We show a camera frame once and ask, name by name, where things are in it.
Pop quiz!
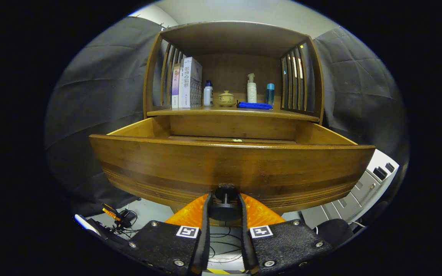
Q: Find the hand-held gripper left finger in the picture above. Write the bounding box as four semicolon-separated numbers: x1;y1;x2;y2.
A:
127;193;213;276

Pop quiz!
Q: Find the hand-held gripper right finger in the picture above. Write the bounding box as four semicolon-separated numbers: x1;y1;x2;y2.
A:
237;193;335;276

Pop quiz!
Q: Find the wooden countertop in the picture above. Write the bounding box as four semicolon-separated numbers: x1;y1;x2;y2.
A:
147;103;320;122

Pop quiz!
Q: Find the orange black tool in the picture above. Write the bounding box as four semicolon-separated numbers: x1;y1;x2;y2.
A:
101;203;122;222

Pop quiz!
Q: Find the flat white device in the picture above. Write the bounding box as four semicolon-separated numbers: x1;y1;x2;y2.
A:
74;214;101;236

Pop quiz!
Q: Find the white storage unit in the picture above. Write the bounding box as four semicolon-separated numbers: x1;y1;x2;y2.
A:
302;149;400;229

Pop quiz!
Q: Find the folded blue cloth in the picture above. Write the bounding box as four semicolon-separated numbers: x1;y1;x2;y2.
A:
237;101;273;110

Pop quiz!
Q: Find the yellow lidded teacup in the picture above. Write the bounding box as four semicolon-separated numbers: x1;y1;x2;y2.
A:
218;90;236;107

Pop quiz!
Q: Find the white bottle with blue cap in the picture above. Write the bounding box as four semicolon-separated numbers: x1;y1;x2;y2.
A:
203;80;214;107

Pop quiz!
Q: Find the white pump bottle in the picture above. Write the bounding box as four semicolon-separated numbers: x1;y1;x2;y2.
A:
247;73;257;103

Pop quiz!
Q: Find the thick white book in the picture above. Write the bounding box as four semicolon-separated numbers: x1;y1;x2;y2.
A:
178;57;203;109

